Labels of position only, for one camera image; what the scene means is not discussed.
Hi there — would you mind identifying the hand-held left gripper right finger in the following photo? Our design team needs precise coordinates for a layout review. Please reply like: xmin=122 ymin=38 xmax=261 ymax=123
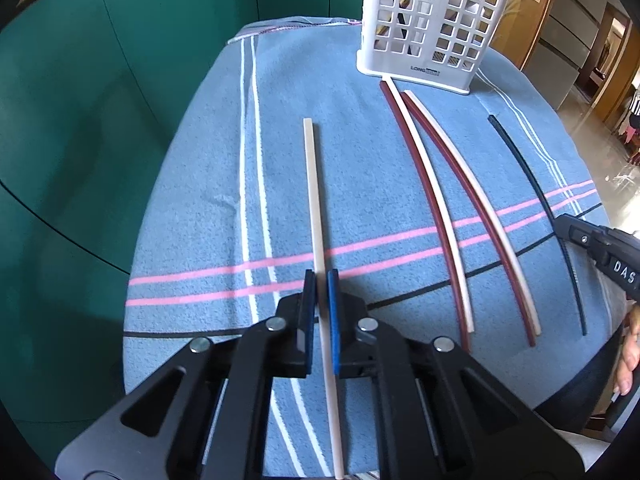
xmin=326 ymin=269 xmax=586 ymax=480

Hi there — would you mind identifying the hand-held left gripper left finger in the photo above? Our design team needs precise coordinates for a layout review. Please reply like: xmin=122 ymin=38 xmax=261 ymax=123
xmin=57 ymin=269 xmax=318 ymax=480

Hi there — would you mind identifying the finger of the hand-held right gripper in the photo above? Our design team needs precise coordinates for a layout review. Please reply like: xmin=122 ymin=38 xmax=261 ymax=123
xmin=554 ymin=214 xmax=608 ymax=261

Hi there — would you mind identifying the dark red white chopstick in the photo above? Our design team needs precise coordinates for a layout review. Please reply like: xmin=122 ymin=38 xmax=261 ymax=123
xmin=402 ymin=89 xmax=542 ymax=348
xmin=379 ymin=79 xmax=475 ymax=353

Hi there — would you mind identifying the black chopstick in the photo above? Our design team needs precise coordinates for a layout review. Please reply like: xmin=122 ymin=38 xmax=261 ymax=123
xmin=487 ymin=114 xmax=589 ymax=337

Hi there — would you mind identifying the white plastic utensil holder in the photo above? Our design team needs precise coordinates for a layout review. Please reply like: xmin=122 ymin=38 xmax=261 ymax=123
xmin=356 ymin=0 xmax=514 ymax=97

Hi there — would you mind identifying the person's right hand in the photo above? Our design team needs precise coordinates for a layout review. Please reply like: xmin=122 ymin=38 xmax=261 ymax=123
xmin=611 ymin=305 xmax=640 ymax=396

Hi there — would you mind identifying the blue striped cloth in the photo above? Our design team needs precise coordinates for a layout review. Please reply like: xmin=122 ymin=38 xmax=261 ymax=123
xmin=122 ymin=15 xmax=613 ymax=478

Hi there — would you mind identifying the silver refrigerator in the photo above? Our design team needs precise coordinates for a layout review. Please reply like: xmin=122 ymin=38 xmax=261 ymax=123
xmin=540 ymin=0 xmax=611 ymax=111

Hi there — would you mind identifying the wooden framed glass door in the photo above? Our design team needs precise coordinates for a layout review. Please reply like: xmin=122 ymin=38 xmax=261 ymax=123
xmin=480 ymin=0 xmax=561 ymax=71

